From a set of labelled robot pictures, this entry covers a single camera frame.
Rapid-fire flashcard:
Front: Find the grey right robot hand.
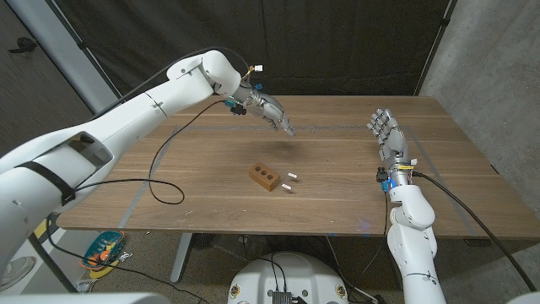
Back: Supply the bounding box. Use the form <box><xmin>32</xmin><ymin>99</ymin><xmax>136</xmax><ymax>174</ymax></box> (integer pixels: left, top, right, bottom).
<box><xmin>365</xmin><ymin>108</ymin><xmax>417</xmax><ymax>187</ymax></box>

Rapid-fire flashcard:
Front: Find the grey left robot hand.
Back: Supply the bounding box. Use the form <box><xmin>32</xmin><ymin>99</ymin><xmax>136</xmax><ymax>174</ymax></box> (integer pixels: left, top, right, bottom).
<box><xmin>229</xmin><ymin>86</ymin><xmax>296</xmax><ymax>137</ymax></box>

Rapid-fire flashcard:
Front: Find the brown block with three holes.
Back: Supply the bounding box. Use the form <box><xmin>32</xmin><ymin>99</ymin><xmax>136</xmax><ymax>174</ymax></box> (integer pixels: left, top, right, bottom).
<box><xmin>248</xmin><ymin>161</ymin><xmax>281</xmax><ymax>193</ymax></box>

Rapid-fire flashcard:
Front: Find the black backdrop pole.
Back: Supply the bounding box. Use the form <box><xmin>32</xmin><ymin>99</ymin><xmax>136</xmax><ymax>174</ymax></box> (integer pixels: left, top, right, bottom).
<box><xmin>414</xmin><ymin>0</ymin><xmax>459</xmax><ymax>97</ymax></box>
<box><xmin>44</xmin><ymin>0</ymin><xmax>122</xmax><ymax>100</ymax></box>

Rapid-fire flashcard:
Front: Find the dark round fan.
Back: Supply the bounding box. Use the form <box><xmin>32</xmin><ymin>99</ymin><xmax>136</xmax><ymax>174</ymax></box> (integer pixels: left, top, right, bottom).
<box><xmin>192</xmin><ymin>232</ymin><xmax>220</xmax><ymax>251</ymax></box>

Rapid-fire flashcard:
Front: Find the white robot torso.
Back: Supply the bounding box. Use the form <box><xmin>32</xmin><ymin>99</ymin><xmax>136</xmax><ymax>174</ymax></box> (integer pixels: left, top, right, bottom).
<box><xmin>227</xmin><ymin>252</ymin><xmax>349</xmax><ymax>304</ymax></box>

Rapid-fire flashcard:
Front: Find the grey table leg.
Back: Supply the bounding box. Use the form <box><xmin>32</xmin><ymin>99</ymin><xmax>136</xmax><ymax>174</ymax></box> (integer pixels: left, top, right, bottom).
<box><xmin>170</xmin><ymin>231</ymin><xmax>194</xmax><ymax>284</ymax></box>

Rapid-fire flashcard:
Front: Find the white pillar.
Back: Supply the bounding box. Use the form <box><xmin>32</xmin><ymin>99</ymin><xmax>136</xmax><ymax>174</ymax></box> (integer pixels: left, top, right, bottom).
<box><xmin>6</xmin><ymin>0</ymin><xmax>123</xmax><ymax>117</ymax></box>

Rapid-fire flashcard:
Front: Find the teal tool tray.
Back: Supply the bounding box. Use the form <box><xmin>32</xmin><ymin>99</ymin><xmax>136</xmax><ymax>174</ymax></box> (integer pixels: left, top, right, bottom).
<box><xmin>79</xmin><ymin>230</ymin><xmax>127</xmax><ymax>271</ymax></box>

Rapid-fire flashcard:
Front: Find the grey shoe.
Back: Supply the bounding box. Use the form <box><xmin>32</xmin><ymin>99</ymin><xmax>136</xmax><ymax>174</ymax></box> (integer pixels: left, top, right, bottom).
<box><xmin>1</xmin><ymin>256</ymin><xmax>37</xmax><ymax>290</ymax></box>

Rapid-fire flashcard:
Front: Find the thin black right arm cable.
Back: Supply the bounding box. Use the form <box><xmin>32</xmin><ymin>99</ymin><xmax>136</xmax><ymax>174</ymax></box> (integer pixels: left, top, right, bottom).
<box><xmin>361</xmin><ymin>192</ymin><xmax>389</xmax><ymax>276</ymax></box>

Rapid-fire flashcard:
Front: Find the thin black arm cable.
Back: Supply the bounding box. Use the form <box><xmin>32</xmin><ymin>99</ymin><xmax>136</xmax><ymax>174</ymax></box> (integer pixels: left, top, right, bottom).
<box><xmin>361</xmin><ymin>192</ymin><xmax>389</xmax><ymax>276</ymax></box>
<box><xmin>45</xmin><ymin>100</ymin><xmax>229</xmax><ymax>304</ymax></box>

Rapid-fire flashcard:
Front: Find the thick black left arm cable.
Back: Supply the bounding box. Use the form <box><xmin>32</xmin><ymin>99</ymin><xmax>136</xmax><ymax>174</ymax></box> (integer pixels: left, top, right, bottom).
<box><xmin>27</xmin><ymin>46</ymin><xmax>252</xmax><ymax>293</ymax></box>

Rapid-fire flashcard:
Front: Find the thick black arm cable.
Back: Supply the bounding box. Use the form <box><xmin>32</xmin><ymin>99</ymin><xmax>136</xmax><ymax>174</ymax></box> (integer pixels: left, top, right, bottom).
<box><xmin>27</xmin><ymin>46</ymin><xmax>252</xmax><ymax>293</ymax></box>
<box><xmin>411</xmin><ymin>171</ymin><xmax>537</xmax><ymax>292</ymax></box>

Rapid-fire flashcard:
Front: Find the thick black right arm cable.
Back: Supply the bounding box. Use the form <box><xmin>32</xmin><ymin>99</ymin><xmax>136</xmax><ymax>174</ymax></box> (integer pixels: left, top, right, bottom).
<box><xmin>411</xmin><ymin>171</ymin><xmax>537</xmax><ymax>292</ymax></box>

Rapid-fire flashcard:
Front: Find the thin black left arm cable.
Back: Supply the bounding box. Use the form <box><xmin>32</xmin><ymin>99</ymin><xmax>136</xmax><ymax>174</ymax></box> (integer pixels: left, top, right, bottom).
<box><xmin>45</xmin><ymin>100</ymin><xmax>229</xmax><ymax>304</ymax></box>

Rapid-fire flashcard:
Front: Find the white floor cable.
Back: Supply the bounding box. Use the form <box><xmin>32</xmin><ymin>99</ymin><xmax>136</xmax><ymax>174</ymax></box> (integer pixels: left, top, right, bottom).
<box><xmin>324</xmin><ymin>236</ymin><xmax>376</xmax><ymax>303</ymax></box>

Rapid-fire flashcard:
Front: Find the black torso cable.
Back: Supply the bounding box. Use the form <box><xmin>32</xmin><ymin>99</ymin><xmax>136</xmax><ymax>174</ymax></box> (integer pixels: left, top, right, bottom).
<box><xmin>263</xmin><ymin>252</ymin><xmax>289</xmax><ymax>293</ymax></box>

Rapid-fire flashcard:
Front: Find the black door handle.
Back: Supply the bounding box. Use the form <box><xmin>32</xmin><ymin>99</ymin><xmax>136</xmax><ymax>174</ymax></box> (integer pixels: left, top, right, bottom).
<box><xmin>8</xmin><ymin>36</ymin><xmax>38</xmax><ymax>55</ymax></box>

